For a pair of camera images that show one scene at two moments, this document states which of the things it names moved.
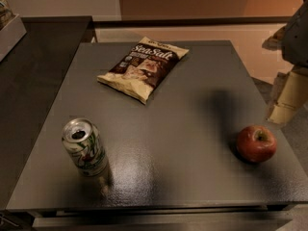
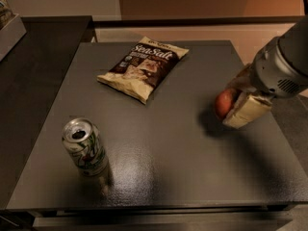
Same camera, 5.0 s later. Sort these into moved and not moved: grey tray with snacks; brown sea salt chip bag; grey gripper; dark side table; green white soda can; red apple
Moved: grey gripper; red apple
Not moved: green white soda can; brown sea salt chip bag; dark side table; grey tray with snacks
